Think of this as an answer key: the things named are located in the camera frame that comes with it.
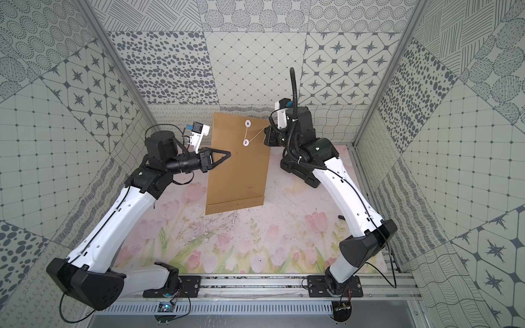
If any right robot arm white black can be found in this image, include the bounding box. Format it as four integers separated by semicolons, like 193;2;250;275
264;98;397;296

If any brown kraft file bag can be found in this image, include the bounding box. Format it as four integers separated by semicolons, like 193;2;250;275
205;113;270;215

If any white closure string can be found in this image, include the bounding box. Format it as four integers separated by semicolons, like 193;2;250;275
241;119;267;148

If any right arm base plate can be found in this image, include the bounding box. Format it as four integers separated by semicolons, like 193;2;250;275
306;275;364;298

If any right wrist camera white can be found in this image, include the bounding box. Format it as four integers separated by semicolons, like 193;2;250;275
275;98;293;131

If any pink floral table mat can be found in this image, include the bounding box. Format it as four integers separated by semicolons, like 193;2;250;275
114;148;349;274

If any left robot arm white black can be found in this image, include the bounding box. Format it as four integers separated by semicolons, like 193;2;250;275
46;131;231;311

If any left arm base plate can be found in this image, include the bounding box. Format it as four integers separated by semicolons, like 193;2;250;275
142;276;202;299

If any black corrugated cable hose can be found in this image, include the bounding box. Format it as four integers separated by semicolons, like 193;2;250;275
284;67;302;161

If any aluminium mounting rail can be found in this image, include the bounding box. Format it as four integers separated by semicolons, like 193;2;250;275
116;273;422;301

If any black plastic tool case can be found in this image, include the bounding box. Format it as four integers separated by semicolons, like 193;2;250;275
280;159;321;188

